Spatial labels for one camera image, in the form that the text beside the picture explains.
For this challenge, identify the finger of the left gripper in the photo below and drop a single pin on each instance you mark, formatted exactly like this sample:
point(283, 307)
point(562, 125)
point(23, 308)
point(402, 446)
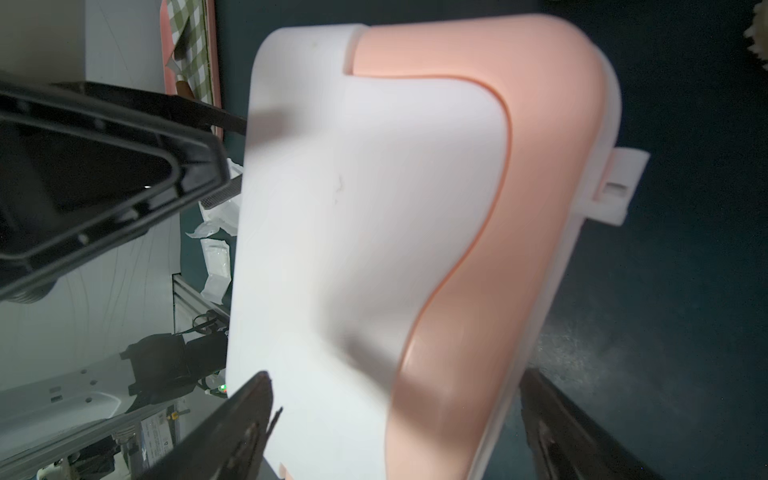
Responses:
point(81, 176)
point(175, 108)

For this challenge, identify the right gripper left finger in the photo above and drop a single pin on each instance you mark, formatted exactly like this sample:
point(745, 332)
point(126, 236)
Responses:
point(230, 444)

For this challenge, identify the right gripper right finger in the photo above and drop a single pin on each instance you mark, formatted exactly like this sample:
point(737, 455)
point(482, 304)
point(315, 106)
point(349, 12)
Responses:
point(568, 444)

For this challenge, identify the white gauze packet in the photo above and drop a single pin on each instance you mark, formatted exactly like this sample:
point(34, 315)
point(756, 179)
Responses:
point(218, 264)
point(222, 217)

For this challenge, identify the white peach first aid kit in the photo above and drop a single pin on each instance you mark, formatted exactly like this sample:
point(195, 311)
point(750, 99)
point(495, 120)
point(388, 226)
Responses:
point(411, 197)

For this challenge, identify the green checkered cloth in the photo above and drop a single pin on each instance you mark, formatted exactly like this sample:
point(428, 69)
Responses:
point(190, 57)

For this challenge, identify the pink tray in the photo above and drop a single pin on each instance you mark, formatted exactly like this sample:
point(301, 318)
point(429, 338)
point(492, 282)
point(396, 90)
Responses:
point(166, 47)

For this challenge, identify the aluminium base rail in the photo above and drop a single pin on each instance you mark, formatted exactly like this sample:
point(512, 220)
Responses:
point(193, 314)

